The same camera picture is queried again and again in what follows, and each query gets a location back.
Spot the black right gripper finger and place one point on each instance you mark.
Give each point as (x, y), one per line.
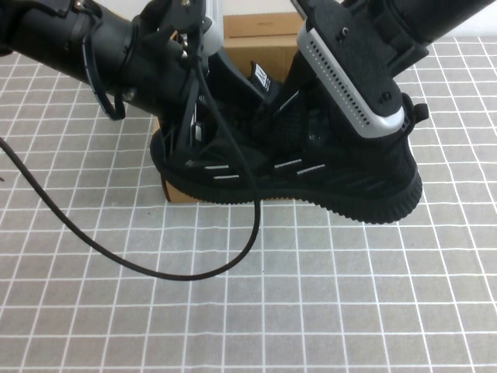
(295, 85)

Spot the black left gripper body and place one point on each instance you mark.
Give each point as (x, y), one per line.
(163, 58)

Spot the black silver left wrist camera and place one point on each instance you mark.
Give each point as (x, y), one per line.
(215, 27)

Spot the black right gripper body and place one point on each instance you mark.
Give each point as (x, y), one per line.
(400, 46)

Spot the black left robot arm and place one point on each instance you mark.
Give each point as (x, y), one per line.
(58, 35)

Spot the grey white checked tablecloth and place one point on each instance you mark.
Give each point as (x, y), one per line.
(310, 291)

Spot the brown cardboard shoe box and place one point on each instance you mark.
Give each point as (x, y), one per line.
(256, 27)

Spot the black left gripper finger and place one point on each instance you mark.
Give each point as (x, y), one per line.
(237, 77)
(188, 109)

